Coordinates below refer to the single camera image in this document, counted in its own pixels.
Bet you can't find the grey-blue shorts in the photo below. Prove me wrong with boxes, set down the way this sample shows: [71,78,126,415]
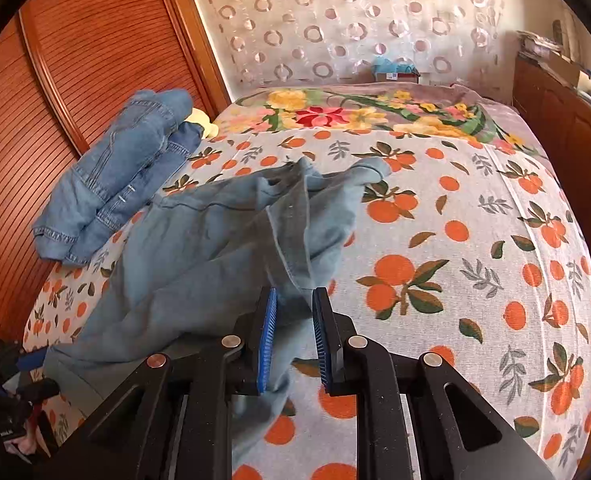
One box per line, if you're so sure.
[43,158,390,464]

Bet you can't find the person's left hand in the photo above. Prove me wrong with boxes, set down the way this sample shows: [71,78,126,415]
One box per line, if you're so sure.
[4,434,38,464]

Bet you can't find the orange fruit print sheet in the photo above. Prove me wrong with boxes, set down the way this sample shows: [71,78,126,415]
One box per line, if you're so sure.
[23,129,591,479]

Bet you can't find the folded blue denim jeans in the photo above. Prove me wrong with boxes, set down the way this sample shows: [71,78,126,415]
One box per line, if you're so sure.
[32,89,204,268]

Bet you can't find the floral pink blanket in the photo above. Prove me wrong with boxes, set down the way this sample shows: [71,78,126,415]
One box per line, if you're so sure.
[215,82,548,162]

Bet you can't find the wooden slatted wardrobe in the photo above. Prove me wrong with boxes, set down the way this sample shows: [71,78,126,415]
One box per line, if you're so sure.
[0,0,230,341]

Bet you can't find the cardboard box with blue cloth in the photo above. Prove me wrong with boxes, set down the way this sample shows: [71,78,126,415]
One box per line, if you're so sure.
[373,58,420,84]

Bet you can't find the wooden cabinet counter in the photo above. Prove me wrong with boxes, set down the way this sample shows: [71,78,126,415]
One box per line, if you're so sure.
[512,54,591,253]

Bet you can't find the circle pattern sheer curtain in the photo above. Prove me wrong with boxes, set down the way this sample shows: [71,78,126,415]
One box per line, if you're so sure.
[196,0,504,96]

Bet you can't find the cardboard box on counter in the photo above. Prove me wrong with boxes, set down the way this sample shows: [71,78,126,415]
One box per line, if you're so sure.
[546,52,591,93]

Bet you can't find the stack of books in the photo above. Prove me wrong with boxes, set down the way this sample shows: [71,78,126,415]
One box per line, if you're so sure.
[516,30,562,58]

